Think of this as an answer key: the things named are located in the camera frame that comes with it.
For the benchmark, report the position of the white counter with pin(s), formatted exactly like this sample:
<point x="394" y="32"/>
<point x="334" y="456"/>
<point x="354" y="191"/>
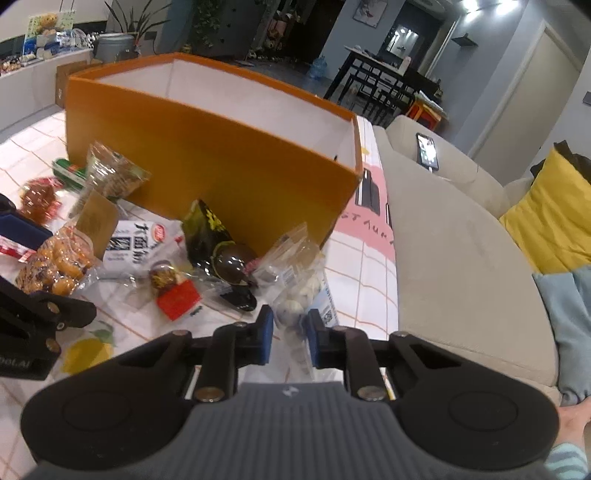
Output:
<point x="27" y="92"/>

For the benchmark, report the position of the yellow cushion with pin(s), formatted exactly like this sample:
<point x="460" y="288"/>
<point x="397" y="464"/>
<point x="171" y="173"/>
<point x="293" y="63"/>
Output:
<point x="549" y="217"/>

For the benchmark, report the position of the wall picture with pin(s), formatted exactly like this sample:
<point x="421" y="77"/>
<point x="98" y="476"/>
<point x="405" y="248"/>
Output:
<point x="371" y="10"/>

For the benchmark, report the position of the orange cardboard box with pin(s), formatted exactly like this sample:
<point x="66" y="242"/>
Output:
<point x="207" y="152"/>

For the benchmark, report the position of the clear bag of orange snacks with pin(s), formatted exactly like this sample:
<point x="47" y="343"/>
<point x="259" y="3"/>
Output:
<point x="55" y="263"/>

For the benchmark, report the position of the person's right forearm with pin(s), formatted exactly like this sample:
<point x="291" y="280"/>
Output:
<point x="572" y="424"/>

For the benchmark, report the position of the black smartphone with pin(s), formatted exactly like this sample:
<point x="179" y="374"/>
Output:
<point x="427" y="151"/>

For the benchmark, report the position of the light blue cushion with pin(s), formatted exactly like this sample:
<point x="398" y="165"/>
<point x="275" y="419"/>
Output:
<point x="570" y="323"/>

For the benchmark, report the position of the dark cloth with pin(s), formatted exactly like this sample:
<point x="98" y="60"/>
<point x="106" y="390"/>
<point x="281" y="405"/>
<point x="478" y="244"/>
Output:
<point x="570" y="154"/>

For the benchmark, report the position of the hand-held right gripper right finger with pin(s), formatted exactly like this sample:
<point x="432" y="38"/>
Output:
<point x="315" y="341"/>

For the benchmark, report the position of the green sausage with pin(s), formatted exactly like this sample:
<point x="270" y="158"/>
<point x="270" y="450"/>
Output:
<point x="69" y="171"/>

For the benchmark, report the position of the brown paper card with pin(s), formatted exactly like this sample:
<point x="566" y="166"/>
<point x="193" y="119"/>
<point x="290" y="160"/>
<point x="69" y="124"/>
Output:
<point x="99" y="221"/>

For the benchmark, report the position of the dark dining table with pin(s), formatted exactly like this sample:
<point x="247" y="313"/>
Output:
<point x="364" y="69"/>

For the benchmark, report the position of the clear bag of seeds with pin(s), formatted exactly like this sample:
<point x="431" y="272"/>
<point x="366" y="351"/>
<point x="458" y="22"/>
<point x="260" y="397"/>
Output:
<point x="113" y="175"/>

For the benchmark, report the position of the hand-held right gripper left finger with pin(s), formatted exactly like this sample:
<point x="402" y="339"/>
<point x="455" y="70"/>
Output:
<point x="265" y="339"/>

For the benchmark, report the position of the dark egg packet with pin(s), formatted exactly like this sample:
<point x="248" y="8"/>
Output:
<point x="231" y="265"/>

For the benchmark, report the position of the red stool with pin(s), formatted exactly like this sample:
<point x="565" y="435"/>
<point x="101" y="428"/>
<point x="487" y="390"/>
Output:
<point x="427" y="115"/>

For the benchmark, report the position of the beige sofa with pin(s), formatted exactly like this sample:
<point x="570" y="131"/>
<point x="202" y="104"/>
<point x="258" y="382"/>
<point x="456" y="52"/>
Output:
<point x="452" y="277"/>

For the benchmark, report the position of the grey door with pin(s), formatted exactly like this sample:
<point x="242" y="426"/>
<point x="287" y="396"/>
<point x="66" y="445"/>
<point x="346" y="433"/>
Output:
<point x="531" y="101"/>

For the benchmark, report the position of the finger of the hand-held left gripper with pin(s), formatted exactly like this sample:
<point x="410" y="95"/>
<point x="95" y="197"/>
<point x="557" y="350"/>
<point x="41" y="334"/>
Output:
<point x="69" y="311"/>
<point x="23" y="228"/>

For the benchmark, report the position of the red-brown snack packet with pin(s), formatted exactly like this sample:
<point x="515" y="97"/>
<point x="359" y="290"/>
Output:
<point x="39" y="198"/>

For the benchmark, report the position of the brown cardboard box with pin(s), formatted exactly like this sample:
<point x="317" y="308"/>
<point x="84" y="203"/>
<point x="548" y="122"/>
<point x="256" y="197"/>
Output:
<point x="69" y="83"/>

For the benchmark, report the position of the green hanging plant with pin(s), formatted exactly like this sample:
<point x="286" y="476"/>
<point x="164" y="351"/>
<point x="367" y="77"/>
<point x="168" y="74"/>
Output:
<point x="221" y="27"/>

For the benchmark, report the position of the green potted plant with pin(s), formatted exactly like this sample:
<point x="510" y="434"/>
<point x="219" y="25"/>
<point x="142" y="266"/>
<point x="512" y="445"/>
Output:
<point x="124" y="16"/>

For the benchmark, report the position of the grey plant pot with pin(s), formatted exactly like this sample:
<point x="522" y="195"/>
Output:
<point x="114" y="47"/>

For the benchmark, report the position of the red white snack packet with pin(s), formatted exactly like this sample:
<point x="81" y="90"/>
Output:
<point x="16" y="249"/>

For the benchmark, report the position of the black yellow snack packet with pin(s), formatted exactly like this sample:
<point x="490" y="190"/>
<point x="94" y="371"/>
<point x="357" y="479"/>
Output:
<point x="205" y="230"/>

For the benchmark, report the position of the clear bag of white candies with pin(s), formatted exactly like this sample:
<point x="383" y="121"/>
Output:
<point x="295" y="277"/>

